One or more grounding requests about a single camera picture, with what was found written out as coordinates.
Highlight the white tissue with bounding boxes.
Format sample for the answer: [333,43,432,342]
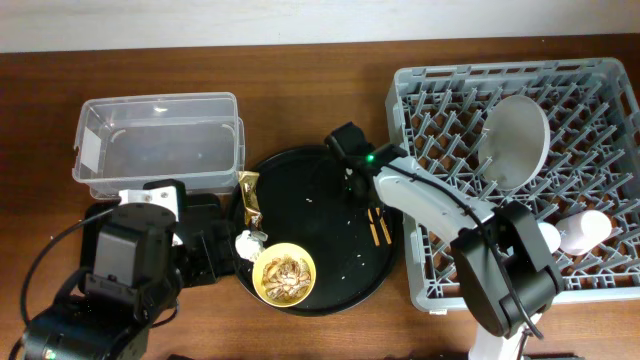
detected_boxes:
[235,230,268,262]

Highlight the wooden chopstick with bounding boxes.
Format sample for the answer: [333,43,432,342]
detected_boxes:
[376,208,392,245]
[367,208,380,247]

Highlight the yellow bowl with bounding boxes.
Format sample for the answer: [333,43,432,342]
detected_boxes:
[252,243,317,308]

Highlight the gold snack wrapper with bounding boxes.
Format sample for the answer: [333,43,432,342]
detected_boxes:
[238,171,263,230]

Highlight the peanut shell food scraps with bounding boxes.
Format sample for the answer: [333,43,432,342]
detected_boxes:
[262,255,312,303]

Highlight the white round plate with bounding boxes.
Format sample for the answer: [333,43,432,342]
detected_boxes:
[478,95,551,191]

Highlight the light blue plastic cup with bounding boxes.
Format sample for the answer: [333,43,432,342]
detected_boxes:
[538,222,561,254]

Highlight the pink plastic cup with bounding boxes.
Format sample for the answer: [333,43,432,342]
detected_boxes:
[555,210,613,256]

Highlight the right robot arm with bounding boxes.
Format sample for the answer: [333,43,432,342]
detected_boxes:
[325,122,564,359]

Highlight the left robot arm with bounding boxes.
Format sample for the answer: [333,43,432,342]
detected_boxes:
[9,204,235,359]

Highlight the grey dishwasher rack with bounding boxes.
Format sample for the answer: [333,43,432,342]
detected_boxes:
[385,58,639,304]

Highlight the black rectangular tray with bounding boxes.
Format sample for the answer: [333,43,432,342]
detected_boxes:
[79,192,236,289]

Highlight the black round tray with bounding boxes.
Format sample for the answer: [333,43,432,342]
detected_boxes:
[252,145,403,317]

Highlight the clear plastic bin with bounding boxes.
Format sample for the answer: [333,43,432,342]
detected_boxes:
[72,92,245,200]

